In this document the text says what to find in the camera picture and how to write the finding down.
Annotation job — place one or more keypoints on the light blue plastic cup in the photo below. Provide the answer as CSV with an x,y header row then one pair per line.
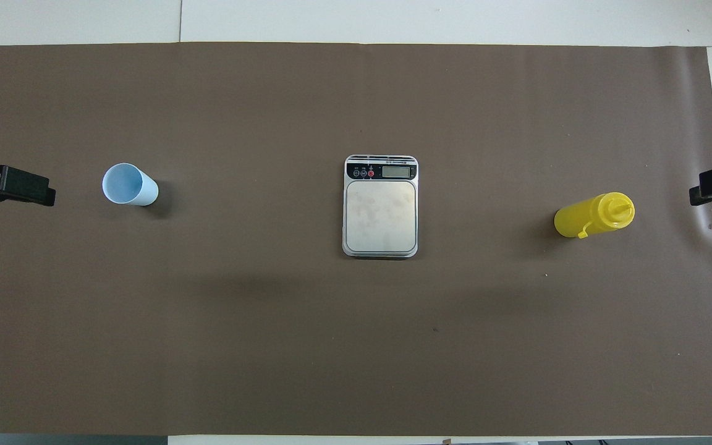
x,y
126,184

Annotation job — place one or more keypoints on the yellow squeeze bottle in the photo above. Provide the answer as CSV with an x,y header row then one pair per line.
x,y
591,216

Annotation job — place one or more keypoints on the silver digital kitchen scale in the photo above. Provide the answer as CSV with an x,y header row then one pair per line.
x,y
381,213

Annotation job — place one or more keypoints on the brown table mat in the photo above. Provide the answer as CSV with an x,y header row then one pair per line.
x,y
356,346

